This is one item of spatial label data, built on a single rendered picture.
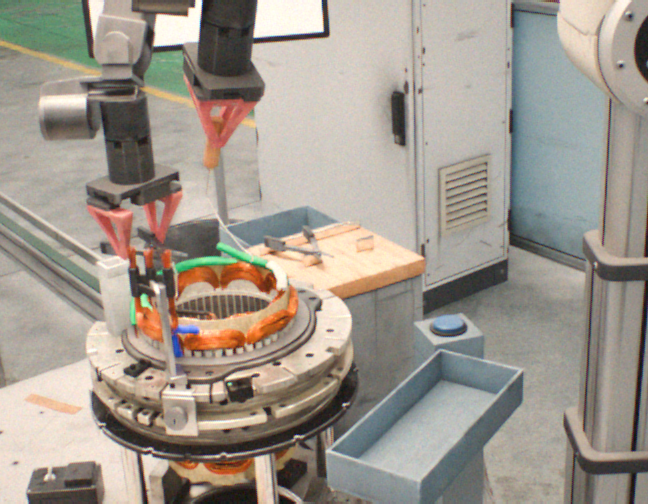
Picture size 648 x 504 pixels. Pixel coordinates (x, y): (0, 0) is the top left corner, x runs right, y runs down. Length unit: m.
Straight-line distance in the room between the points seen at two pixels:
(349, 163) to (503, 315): 0.79
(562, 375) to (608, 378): 2.10
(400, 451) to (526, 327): 2.56
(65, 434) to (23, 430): 0.07
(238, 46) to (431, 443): 0.47
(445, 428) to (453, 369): 0.10
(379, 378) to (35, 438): 0.56
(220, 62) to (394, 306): 0.55
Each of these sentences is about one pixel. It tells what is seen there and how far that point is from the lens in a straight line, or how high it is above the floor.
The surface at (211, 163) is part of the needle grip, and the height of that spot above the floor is 1.30.
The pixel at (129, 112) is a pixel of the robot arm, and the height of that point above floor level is 1.35.
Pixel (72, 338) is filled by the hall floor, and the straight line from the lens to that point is 3.78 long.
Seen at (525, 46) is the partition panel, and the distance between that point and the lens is 3.82.
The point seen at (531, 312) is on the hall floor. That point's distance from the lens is 3.74.
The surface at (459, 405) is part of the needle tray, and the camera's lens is 1.18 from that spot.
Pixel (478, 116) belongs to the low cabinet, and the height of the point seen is 0.70.
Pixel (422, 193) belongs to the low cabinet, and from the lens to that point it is 3.52.
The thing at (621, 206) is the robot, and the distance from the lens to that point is 1.17.
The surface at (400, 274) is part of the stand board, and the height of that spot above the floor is 1.05.
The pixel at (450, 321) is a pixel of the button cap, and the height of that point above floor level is 1.04.
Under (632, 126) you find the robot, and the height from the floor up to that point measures 1.33.
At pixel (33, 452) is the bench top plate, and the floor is 0.78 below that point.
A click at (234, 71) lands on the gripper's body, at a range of 1.06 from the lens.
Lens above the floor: 1.63
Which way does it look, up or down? 22 degrees down
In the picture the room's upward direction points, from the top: 3 degrees counter-clockwise
